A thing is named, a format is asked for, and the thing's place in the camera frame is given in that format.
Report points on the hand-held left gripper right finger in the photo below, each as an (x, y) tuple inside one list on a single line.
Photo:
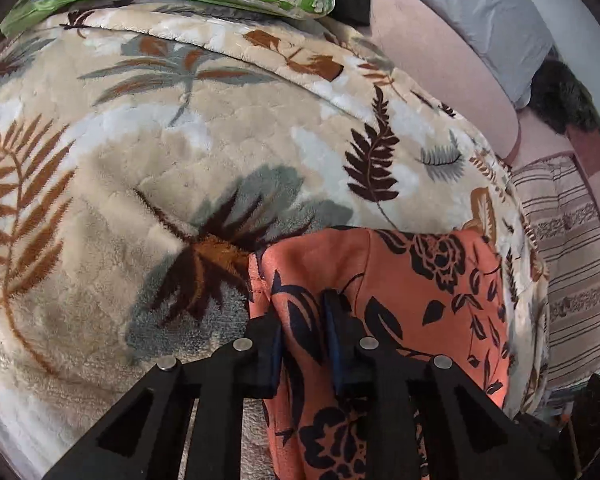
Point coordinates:
[(336, 355)]

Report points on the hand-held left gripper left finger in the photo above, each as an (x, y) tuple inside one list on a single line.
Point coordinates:
[(269, 360)]

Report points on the orange black floral garment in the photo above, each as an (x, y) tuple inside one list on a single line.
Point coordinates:
[(430, 280)]

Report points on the beige leaf print blanket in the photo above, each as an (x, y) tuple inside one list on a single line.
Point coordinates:
[(130, 170)]

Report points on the striped beige cloth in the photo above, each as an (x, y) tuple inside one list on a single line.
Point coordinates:
[(570, 270)]

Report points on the dark object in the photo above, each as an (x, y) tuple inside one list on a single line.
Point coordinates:
[(592, 430)]

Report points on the dark furry cloth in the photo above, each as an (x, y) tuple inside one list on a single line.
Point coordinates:
[(565, 95)]

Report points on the grey pillow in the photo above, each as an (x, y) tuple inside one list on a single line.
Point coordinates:
[(485, 10)]

